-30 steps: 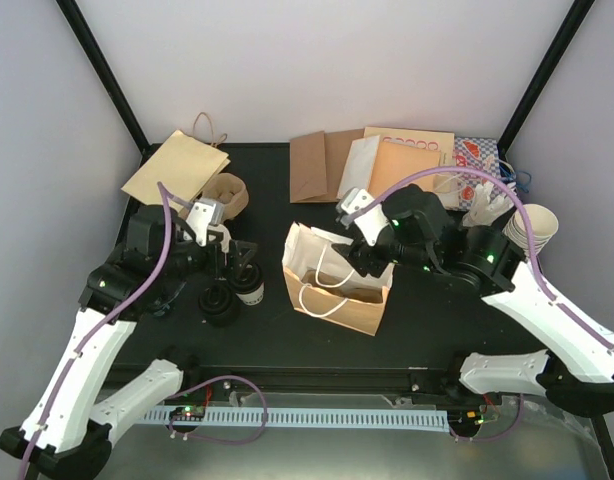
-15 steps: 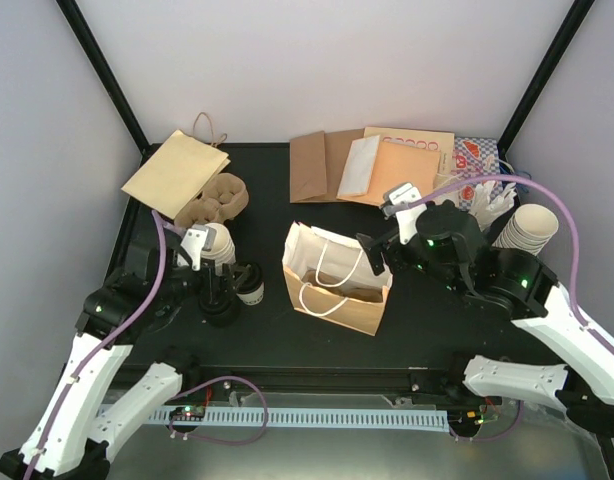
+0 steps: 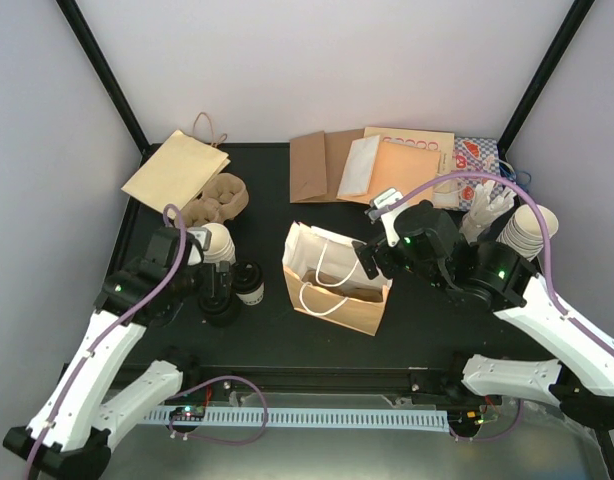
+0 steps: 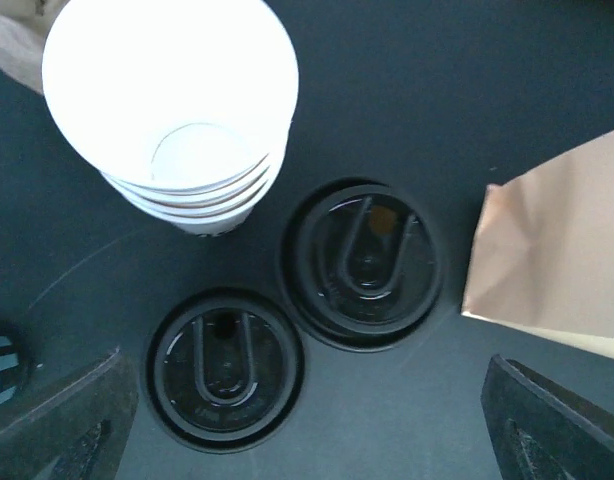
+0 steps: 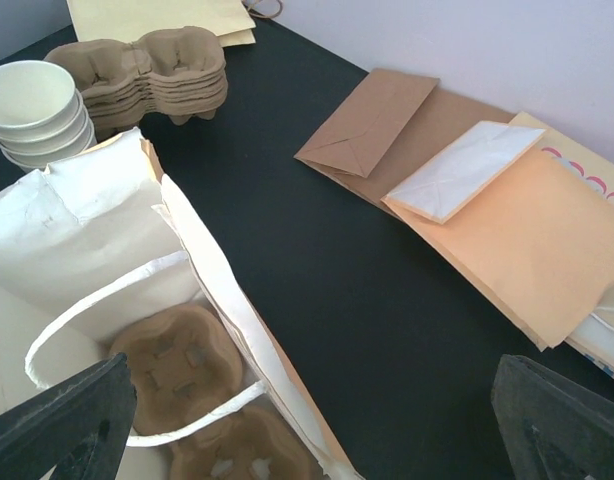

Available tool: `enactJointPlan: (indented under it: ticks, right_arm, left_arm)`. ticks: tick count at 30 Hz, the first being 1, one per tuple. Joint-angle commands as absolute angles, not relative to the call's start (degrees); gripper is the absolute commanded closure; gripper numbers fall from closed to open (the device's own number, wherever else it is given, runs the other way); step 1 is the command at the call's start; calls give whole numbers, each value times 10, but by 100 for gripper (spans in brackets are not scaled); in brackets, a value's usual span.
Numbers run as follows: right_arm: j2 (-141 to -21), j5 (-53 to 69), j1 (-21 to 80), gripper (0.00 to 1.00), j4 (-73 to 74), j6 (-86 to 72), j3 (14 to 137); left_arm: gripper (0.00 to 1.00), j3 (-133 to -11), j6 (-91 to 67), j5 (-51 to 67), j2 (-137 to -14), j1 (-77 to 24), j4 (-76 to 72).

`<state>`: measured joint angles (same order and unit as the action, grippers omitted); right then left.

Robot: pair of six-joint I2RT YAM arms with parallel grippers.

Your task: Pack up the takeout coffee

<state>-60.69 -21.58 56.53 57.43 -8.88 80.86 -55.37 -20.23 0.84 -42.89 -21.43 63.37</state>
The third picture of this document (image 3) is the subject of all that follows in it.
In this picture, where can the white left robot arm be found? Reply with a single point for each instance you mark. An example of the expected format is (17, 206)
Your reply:
(76, 431)

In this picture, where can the orange paper bag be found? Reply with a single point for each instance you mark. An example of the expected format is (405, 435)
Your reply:
(325, 280)
(401, 167)

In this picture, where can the beige bag with red circles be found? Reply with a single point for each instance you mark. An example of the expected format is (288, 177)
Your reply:
(422, 139)

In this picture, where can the black frame post left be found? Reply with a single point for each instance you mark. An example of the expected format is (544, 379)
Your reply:
(88, 43)

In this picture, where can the blue checkered paper bag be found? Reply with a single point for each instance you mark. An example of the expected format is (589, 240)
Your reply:
(479, 154)

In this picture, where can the brown kraft paper bag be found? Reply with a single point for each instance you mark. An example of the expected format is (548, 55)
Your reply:
(317, 162)

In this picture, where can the white paper bag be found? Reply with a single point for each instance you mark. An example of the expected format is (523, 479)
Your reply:
(359, 167)

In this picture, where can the black frame post right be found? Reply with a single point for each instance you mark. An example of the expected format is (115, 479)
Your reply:
(565, 34)

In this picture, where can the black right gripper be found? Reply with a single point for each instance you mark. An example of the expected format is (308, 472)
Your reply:
(365, 252)

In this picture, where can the light blue cable duct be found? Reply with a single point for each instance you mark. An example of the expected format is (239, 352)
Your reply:
(316, 418)

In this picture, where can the tan paper bag with handles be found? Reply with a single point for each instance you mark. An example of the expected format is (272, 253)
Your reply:
(180, 168)

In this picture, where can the single white paper cup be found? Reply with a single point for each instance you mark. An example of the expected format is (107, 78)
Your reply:
(250, 293)

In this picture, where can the stack of pulp cup carriers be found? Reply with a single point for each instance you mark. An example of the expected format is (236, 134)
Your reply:
(223, 198)

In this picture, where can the stack of white paper cups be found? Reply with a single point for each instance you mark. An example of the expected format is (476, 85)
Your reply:
(221, 246)

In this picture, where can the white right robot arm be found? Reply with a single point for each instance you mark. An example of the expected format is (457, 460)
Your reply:
(492, 277)

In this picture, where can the black frame post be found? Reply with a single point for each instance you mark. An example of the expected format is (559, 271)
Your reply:
(88, 43)
(565, 34)

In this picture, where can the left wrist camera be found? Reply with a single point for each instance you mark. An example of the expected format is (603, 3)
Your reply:
(199, 239)

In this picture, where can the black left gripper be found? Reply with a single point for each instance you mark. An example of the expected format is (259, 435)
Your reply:
(224, 276)

